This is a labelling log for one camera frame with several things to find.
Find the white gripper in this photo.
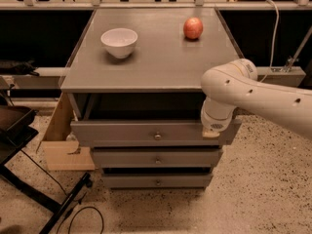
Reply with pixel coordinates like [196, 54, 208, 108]
[201, 111, 232, 138]

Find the grey top drawer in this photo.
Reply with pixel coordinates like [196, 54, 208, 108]
[71, 120, 242, 147]

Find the grey drawer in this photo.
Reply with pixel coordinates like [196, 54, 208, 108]
[71, 120, 242, 147]
[92, 146, 222, 168]
[103, 174, 213, 188]

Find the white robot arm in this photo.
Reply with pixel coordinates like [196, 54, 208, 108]
[201, 58, 312, 139]

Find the grey middle drawer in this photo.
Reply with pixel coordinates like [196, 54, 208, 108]
[92, 146, 222, 168]

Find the grey bottom drawer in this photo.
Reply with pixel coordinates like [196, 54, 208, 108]
[103, 174, 213, 188]

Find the grey drawer cabinet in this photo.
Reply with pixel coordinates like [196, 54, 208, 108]
[61, 8, 240, 176]

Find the red apple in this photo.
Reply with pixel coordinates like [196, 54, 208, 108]
[183, 18, 204, 40]

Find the white ceramic bowl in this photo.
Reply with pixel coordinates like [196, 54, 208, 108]
[100, 28, 138, 59]

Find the wooden box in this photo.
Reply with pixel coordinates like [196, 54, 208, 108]
[40, 94, 96, 171]

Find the black metal stand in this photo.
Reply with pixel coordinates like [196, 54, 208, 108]
[0, 105, 92, 234]

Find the black cloth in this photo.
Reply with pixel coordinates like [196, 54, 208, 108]
[0, 59, 39, 76]

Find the white cable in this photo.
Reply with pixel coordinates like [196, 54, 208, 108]
[259, 0, 280, 83]

